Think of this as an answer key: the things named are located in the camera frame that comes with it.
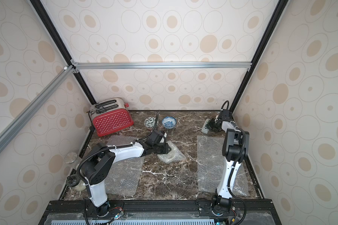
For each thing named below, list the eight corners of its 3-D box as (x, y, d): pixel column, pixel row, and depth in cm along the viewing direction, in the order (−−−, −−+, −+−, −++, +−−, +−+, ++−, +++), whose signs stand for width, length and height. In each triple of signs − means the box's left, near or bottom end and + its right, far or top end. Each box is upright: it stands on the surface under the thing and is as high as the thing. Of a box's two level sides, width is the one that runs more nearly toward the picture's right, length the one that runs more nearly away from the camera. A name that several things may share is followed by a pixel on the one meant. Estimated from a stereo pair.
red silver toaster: (102, 138, 105) (90, 122, 90) (97, 123, 114) (87, 105, 100) (134, 125, 113) (129, 108, 98) (128, 112, 122) (122, 94, 108)
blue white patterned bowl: (161, 129, 110) (161, 125, 107) (162, 120, 116) (162, 116, 113) (176, 129, 110) (176, 125, 107) (176, 120, 116) (176, 116, 113)
